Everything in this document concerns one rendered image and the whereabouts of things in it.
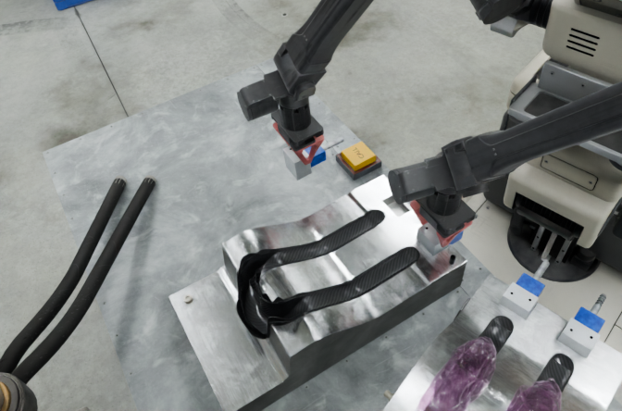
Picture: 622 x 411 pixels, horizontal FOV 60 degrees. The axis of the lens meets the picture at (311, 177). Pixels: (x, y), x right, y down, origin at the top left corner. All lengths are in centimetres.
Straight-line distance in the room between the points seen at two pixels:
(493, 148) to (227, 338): 56
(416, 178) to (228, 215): 53
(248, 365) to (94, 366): 117
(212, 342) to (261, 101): 43
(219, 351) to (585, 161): 83
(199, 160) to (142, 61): 190
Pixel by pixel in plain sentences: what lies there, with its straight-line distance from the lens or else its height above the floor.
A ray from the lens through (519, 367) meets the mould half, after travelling 100.
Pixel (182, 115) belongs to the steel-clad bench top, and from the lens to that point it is 151.
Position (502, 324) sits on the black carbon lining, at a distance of 104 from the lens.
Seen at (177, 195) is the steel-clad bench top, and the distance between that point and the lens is 131.
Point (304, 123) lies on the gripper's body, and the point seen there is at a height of 106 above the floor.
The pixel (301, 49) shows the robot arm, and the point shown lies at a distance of 88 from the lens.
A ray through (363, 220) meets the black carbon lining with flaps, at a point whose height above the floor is 88.
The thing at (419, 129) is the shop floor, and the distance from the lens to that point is 256.
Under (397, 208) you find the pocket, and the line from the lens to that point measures 114.
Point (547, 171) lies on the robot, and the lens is 134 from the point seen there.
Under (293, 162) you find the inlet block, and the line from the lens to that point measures 110.
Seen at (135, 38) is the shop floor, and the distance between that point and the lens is 343.
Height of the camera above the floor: 175
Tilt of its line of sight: 48 degrees down
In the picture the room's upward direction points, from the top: 6 degrees counter-clockwise
